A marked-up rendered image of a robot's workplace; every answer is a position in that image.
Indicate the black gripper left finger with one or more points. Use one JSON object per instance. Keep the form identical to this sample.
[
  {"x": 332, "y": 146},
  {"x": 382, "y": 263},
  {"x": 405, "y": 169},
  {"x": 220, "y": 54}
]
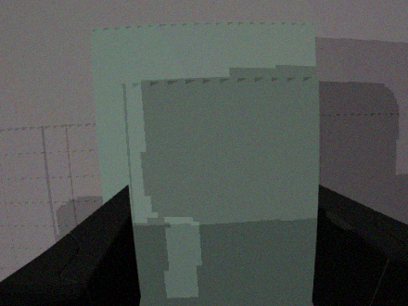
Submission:
[{"x": 94, "y": 265}]

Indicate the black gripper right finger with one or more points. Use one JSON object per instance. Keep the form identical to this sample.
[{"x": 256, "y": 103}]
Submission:
[{"x": 361, "y": 255}]

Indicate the grey rectangular panel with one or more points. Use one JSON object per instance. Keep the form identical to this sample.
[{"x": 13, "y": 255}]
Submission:
[{"x": 49, "y": 163}]

